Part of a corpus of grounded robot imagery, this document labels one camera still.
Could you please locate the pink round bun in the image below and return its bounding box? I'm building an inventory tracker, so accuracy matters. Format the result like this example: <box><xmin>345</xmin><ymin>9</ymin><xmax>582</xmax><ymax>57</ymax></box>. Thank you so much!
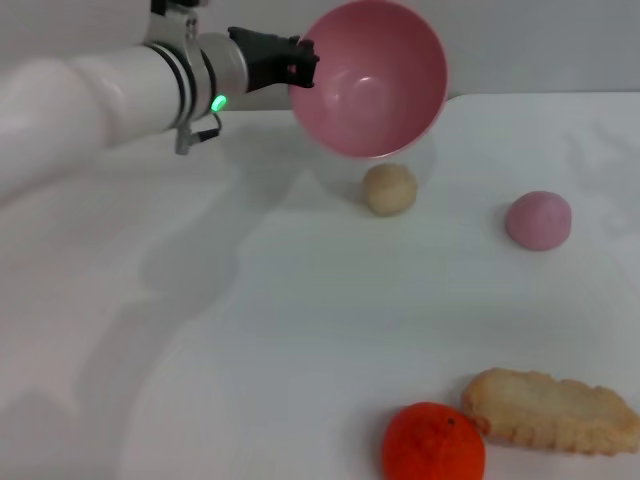
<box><xmin>504</xmin><ymin>190</ymin><xmax>573</xmax><ymax>253</ymax></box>

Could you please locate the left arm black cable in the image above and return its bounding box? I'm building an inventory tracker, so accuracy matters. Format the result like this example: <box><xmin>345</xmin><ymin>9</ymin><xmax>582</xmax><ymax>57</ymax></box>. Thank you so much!
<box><xmin>173</xmin><ymin>113</ymin><xmax>224</xmax><ymax>156</ymax></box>

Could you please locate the orange striped bread roll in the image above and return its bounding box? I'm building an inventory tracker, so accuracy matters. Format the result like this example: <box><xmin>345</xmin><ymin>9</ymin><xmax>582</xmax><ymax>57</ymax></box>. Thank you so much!
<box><xmin>461</xmin><ymin>367</ymin><xmax>640</xmax><ymax>457</ymax></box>

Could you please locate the beige round bun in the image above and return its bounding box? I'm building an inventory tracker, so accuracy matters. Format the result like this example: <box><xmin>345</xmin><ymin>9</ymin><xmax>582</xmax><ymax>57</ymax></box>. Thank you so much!
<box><xmin>362</xmin><ymin>162</ymin><xmax>418</xmax><ymax>217</ymax></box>

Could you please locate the orange tangerine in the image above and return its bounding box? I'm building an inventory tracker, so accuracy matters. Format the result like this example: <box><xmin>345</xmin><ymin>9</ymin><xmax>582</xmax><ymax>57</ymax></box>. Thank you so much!
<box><xmin>382</xmin><ymin>401</ymin><xmax>487</xmax><ymax>480</ymax></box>

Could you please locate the pink plastic bowl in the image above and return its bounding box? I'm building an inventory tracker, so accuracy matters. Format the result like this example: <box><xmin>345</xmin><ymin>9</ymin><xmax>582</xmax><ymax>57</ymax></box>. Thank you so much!
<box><xmin>288</xmin><ymin>0</ymin><xmax>450</xmax><ymax>159</ymax></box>

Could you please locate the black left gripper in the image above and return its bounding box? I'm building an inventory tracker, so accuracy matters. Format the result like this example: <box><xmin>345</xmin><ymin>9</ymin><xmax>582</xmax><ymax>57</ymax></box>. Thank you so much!
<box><xmin>227</xmin><ymin>26</ymin><xmax>321</xmax><ymax>95</ymax></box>

